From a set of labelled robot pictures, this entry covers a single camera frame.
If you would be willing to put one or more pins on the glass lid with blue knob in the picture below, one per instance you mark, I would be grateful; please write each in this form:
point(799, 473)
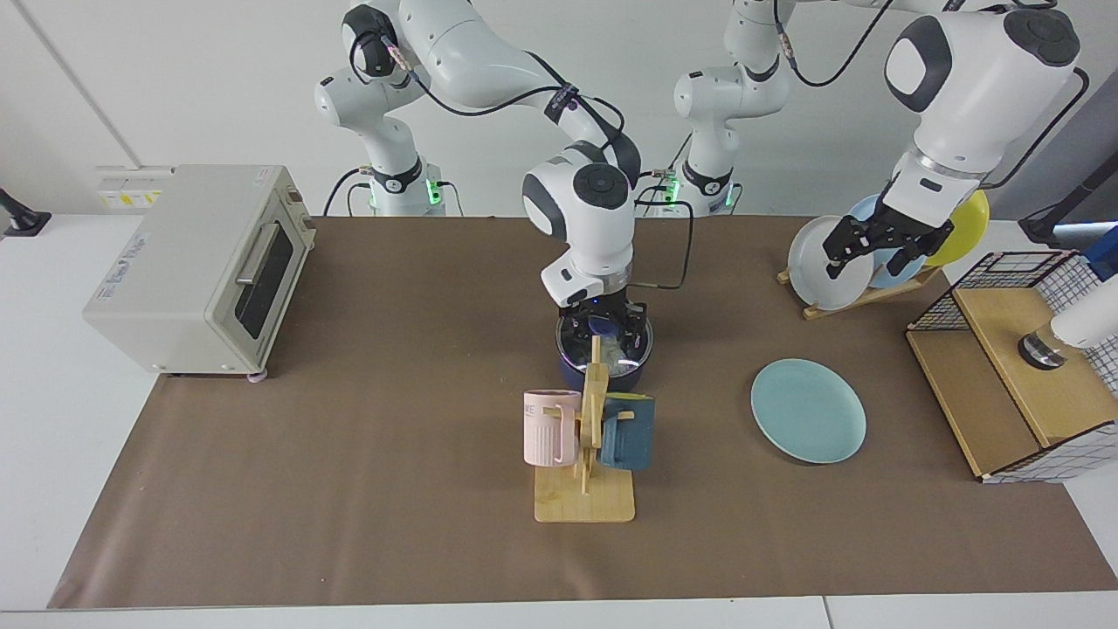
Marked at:
point(631, 365)

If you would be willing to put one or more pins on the light blue plate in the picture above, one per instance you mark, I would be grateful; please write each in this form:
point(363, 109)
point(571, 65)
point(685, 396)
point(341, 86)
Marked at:
point(866, 210)

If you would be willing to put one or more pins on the grey plate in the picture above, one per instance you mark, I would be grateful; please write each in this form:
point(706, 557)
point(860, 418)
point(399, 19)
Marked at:
point(812, 279)

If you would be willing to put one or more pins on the wooden plate rack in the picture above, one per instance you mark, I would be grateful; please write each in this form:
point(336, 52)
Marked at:
point(873, 301)

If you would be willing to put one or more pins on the yellow plate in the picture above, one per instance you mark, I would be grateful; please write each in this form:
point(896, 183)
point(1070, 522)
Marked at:
point(965, 231)

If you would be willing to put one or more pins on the teal plate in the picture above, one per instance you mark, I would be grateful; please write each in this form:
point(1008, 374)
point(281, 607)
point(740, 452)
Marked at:
point(808, 411)

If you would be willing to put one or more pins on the dark blue mug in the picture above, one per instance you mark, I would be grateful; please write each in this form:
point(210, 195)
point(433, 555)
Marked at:
point(633, 437)

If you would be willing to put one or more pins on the pink mug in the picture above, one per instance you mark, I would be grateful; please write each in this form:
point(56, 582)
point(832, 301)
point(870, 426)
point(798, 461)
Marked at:
point(546, 432)

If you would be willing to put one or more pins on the black angled stand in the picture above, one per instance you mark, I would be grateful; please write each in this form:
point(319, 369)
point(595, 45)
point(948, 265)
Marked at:
point(1061, 214)

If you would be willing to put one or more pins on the wooden cup stand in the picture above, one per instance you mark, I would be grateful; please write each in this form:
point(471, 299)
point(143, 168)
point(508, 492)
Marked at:
point(583, 502)

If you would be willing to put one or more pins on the white cylinder with dark cap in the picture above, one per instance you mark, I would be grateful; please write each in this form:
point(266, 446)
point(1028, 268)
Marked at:
point(1087, 323)

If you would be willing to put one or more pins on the blue box corner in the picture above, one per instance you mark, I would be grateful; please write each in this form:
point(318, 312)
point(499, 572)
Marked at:
point(1105, 253)

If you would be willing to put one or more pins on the brown table cloth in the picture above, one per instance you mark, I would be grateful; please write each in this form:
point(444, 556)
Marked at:
point(349, 542)

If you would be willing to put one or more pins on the pale toaster oven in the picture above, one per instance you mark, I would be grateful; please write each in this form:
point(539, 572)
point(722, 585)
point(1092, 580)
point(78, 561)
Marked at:
point(157, 288)

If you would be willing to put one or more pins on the small black clamp mount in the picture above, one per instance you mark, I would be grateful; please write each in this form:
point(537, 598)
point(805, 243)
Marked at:
point(22, 218)

